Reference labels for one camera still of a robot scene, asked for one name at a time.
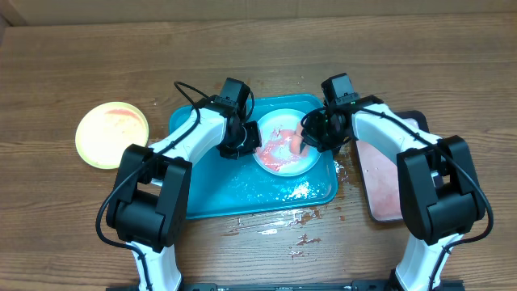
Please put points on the light blue plate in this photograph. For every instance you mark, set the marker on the light blue plate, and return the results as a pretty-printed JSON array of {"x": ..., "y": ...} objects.
[{"x": 274, "y": 156}]

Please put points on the black rectangular water tray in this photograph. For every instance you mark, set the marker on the black rectangular water tray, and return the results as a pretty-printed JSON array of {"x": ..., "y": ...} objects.
[{"x": 379, "y": 186}]

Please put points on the yellow plate with ketchup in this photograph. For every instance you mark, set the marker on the yellow plate with ketchup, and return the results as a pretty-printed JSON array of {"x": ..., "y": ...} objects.
[{"x": 105, "y": 132}]

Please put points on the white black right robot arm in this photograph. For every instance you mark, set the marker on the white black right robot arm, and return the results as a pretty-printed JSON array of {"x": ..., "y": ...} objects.
[{"x": 441, "y": 200}]

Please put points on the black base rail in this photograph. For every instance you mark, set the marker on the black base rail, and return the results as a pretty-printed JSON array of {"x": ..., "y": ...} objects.
[{"x": 282, "y": 286}]

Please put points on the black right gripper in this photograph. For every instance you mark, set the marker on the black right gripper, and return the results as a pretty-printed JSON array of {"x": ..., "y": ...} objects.
[{"x": 312, "y": 134}]

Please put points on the teal plastic tray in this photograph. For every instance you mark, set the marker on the teal plastic tray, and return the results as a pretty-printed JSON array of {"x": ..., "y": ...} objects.
[{"x": 224, "y": 187}]

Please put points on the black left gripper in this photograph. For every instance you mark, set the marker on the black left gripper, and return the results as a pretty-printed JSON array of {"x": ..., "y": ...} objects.
[{"x": 251, "y": 127}]

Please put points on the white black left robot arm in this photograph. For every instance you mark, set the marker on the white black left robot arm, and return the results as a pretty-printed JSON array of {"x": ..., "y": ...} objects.
[{"x": 147, "y": 207}]

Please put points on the pink green scrub sponge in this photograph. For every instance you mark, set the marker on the pink green scrub sponge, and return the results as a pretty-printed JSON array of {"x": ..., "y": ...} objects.
[{"x": 297, "y": 146}]

